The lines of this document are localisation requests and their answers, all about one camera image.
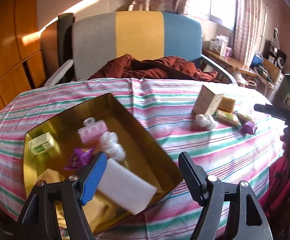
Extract purple plastic cap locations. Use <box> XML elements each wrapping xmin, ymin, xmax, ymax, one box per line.
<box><xmin>239</xmin><ymin>121</ymin><xmax>257</xmax><ymax>135</ymax></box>

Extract yellow sponge block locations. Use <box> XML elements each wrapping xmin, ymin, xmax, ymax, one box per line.
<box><xmin>37</xmin><ymin>168</ymin><xmax>65</xmax><ymax>184</ymax></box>

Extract white foam block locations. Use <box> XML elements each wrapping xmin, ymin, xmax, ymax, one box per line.
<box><xmin>98</xmin><ymin>158</ymin><xmax>157</xmax><ymax>215</ymax></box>

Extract white plastic bag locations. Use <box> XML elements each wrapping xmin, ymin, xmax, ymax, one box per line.
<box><xmin>195</xmin><ymin>114</ymin><xmax>217</xmax><ymax>130</ymax></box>
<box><xmin>99</xmin><ymin>132</ymin><xmax>126</xmax><ymax>162</ymax></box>

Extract pink hair roller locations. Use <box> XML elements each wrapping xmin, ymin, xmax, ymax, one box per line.
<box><xmin>77</xmin><ymin>117</ymin><xmax>108</xmax><ymax>145</ymax></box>

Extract person right hand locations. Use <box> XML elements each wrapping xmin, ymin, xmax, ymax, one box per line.
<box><xmin>280</xmin><ymin>135</ymin><xmax>288</xmax><ymax>151</ymax></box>

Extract purple candy wrapper packet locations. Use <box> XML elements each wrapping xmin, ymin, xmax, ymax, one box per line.
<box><xmin>64</xmin><ymin>147</ymin><xmax>95</xmax><ymax>170</ymax></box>

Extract green yellow snack packet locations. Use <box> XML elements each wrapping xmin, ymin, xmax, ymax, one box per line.
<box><xmin>237</xmin><ymin>112</ymin><xmax>253</xmax><ymax>124</ymax></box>

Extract gold metal tin box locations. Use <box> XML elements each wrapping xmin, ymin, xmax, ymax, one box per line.
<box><xmin>21</xmin><ymin>94</ymin><xmax>182</xmax><ymax>239</ymax></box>

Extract striped pink green bedsheet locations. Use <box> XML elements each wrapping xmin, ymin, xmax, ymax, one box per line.
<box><xmin>0</xmin><ymin>77</ymin><xmax>286</xmax><ymax>240</ymax></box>

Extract small brown sponge block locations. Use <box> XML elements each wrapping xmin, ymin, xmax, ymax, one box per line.
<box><xmin>218</xmin><ymin>96</ymin><xmax>236</xmax><ymax>113</ymax></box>

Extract small green white box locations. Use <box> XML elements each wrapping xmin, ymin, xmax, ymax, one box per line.
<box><xmin>29</xmin><ymin>132</ymin><xmax>55</xmax><ymax>155</ymax></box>

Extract red bedding at edge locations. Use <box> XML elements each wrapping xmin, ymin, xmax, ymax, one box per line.
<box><xmin>259</xmin><ymin>156</ymin><xmax>290</xmax><ymax>220</ymax></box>

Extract wooden side shelf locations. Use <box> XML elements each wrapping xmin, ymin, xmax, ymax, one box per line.
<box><xmin>202</xmin><ymin>49</ymin><xmax>256</xmax><ymax>77</ymax></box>

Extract beige medicine carton box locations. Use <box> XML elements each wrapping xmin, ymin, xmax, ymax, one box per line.
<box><xmin>192</xmin><ymin>84</ymin><xmax>224</xmax><ymax>115</ymax></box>

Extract white product boxes on shelf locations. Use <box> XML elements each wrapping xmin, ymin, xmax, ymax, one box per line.
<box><xmin>209</xmin><ymin>35</ymin><xmax>233</xmax><ymax>57</ymax></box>

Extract dark red jacket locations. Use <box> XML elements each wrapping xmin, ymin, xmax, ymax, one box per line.
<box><xmin>89</xmin><ymin>54</ymin><xmax>218</xmax><ymax>82</ymax></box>

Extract orange wooden wardrobe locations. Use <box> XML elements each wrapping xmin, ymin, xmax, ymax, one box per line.
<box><xmin>0</xmin><ymin>0</ymin><xmax>46</xmax><ymax>111</ymax></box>

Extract grey yellow blue armchair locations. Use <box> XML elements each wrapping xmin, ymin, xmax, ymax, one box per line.
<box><xmin>45</xmin><ymin>11</ymin><xmax>237</xmax><ymax>86</ymax></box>

